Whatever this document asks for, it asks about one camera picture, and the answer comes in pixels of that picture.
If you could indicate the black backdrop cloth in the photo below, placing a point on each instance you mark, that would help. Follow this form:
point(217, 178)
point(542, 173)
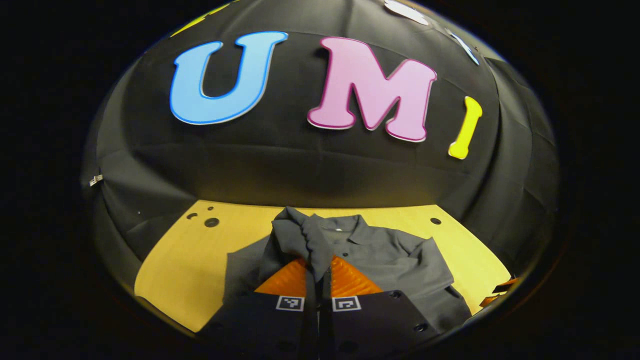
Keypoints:
point(300, 165)

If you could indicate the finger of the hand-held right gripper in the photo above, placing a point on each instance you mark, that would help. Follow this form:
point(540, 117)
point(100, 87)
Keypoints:
point(490, 301)
point(506, 286)

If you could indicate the gray button shirt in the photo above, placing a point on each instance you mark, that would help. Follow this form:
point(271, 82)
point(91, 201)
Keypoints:
point(390, 255)

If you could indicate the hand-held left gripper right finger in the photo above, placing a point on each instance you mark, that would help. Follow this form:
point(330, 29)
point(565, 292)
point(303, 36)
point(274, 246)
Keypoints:
point(380, 325)

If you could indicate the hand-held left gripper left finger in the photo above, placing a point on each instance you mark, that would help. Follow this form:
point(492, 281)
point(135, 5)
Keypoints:
point(260, 325)

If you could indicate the small white cloth clip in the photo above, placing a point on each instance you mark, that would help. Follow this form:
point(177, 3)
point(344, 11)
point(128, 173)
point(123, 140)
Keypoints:
point(95, 180)

